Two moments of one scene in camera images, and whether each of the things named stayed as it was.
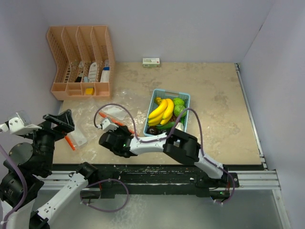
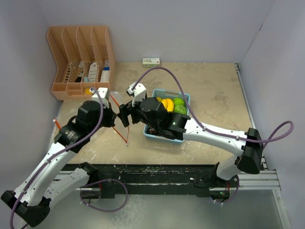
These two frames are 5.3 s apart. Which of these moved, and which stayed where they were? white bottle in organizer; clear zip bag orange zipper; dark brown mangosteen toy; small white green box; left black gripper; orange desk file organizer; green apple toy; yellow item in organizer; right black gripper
Moved: clear zip bag orange zipper; left black gripper; right black gripper
Stayed: small white green box; white bottle in organizer; yellow item in organizer; dark brown mangosteen toy; orange desk file organizer; green apple toy
